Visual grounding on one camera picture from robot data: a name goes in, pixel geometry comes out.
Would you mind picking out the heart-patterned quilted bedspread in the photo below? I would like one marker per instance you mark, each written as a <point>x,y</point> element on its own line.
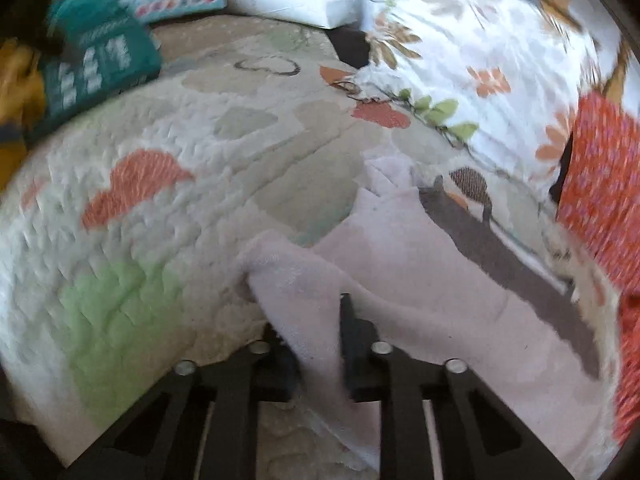
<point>121,235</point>

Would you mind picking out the light blue patterned box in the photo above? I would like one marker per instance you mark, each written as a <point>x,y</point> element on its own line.
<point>153,11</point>

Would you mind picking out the white floral pillow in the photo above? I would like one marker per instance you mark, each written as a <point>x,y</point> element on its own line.
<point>501,77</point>

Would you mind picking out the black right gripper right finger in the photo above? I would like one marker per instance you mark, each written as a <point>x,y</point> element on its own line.
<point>438,421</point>

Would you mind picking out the teal green package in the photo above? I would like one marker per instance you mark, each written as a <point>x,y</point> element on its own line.
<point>107,52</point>

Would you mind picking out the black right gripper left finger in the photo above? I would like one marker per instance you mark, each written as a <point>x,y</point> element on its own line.
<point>196,422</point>

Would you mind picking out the orange floral fabric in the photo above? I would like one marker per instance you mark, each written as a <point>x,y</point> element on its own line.
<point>600,205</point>

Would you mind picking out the mustard yellow fabric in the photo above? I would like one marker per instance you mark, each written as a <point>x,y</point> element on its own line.
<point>23,103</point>

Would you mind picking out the pale pink grey-cuffed garment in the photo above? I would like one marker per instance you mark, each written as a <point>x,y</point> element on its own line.
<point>439,284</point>

